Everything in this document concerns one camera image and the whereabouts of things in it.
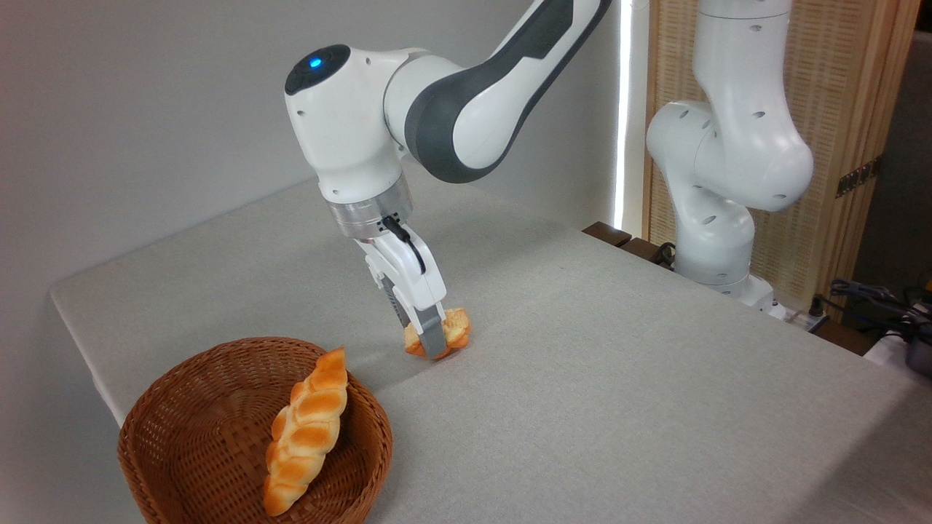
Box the twisted braided bread loaf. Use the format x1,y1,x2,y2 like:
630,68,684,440
262,346,350,517

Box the dark brown wooden ledge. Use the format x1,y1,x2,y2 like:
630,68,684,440
582,221,676,271

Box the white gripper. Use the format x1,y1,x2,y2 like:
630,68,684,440
355,222,449,361

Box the grey tablecloth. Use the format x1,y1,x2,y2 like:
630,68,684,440
50,173,932,524

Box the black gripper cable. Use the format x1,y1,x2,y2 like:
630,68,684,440
380,215,427,276

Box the brown wicker basket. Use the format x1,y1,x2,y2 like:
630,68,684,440
116,336,394,524

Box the black cable bundle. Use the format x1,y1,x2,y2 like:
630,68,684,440
810,278,932,344

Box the round puffy bread bun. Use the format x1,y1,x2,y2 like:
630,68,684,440
403,307,472,360

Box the black screen hinge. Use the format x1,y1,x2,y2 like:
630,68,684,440
835,156,883,199

